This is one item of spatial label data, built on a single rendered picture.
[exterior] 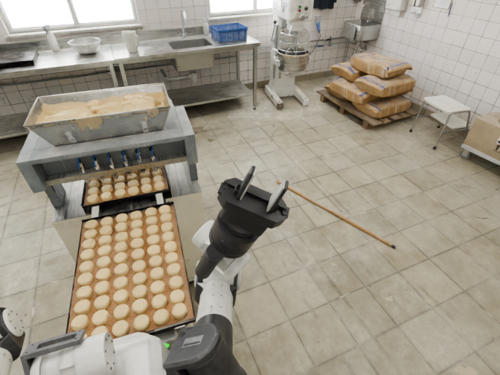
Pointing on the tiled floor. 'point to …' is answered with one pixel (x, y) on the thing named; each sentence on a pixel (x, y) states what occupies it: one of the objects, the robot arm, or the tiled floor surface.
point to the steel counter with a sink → (207, 56)
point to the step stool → (442, 102)
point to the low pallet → (363, 113)
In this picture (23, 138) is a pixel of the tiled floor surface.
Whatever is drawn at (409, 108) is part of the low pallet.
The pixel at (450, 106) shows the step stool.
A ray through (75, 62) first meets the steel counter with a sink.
